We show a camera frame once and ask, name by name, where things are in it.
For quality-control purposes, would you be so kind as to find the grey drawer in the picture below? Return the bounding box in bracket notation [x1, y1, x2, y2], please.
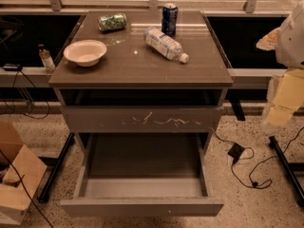
[61, 133, 223, 217]

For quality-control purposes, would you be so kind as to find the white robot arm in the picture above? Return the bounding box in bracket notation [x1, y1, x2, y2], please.
[256, 1, 304, 127]

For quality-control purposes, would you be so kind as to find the grey drawer cabinet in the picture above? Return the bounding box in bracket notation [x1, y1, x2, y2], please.
[49, 11, 233, 148]

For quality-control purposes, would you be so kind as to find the blue soda can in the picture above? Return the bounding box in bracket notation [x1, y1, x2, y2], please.
[161, 3, 179, 37]

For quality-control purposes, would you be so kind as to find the clear plastic water bottle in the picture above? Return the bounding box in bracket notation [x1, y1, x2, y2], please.
[143, 27, 189, 64]

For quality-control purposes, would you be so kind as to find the black power adapter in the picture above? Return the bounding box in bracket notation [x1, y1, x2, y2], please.
[228, 143, 245, 163]

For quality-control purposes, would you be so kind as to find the green soda can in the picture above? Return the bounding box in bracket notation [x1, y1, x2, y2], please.
[97, 13, 127, 32]

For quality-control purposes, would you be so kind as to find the white paper bowl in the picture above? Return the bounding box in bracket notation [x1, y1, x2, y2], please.
[64, 40, 107, 67]

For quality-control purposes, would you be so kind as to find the small bottle on ledge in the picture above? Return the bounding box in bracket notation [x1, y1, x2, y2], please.
[38, 44, 55, 73]

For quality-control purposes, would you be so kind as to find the black device on ledge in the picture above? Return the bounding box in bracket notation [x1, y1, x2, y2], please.
[3, 64, 23, 71]

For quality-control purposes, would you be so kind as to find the black left table leg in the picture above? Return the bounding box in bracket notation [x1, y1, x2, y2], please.
[37, 133, 75, 203]

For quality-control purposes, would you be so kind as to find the cardboard box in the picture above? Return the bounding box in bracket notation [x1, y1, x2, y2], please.
[0, 122, 47, 225]

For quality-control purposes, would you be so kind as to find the black cable on floor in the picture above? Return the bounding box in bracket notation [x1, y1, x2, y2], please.
[211, 125, 304, 190]

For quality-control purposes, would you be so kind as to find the black cable over box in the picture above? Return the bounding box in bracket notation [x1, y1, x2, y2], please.
[0, 149, 54, 228]

